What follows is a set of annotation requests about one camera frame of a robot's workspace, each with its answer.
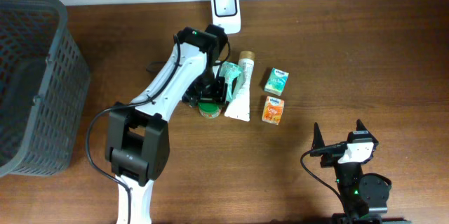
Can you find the orange Kleenex tissue pack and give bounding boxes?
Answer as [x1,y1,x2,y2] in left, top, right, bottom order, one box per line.
[262,96,285,125]

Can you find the white barcode scanner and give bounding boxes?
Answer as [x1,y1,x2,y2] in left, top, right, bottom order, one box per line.
[210,0,241,34]

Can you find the white tube gold cap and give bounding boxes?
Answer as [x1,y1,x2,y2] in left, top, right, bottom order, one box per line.
[224,51,255,121]

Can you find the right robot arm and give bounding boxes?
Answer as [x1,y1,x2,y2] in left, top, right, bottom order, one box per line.
[310,120,391,223]

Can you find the mint green wipes pack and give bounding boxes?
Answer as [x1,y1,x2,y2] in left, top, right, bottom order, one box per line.
[219,62,243,102]

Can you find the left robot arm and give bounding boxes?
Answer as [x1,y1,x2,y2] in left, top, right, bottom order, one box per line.
[105,25,229,223]

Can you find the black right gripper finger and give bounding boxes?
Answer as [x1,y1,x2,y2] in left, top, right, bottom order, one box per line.
[356,119,367,131]
[311,122,326,150]

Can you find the green lid jar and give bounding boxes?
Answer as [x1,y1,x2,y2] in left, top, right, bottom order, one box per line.
[198,103,221,119]

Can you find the grey plastic mesh basket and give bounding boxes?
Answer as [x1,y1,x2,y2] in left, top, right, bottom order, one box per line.
[1,0,91,176]

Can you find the green Kleenex tissue pack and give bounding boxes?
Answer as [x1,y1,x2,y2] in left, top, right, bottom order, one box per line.
[264,68,289,96]

